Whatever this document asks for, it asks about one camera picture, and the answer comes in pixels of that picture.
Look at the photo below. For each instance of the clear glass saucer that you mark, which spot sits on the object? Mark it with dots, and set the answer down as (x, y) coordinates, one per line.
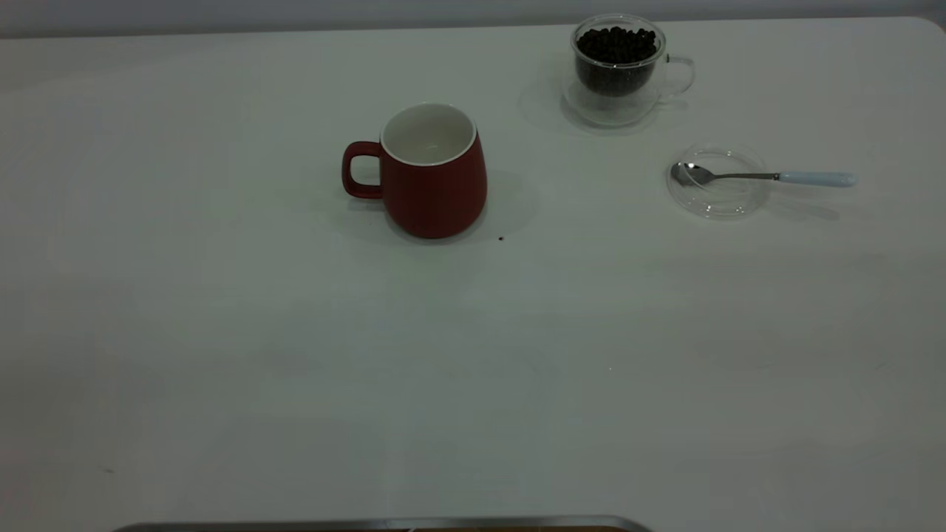
(720, 199)

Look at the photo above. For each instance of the red ceramic mug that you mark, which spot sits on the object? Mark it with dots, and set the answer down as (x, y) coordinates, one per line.
(436, 196)

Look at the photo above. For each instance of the grey metal edge strip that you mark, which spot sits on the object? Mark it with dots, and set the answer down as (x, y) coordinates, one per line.
(369, 524)

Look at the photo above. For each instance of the dark coffee beans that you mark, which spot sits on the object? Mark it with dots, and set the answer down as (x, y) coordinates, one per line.
(616, 52)

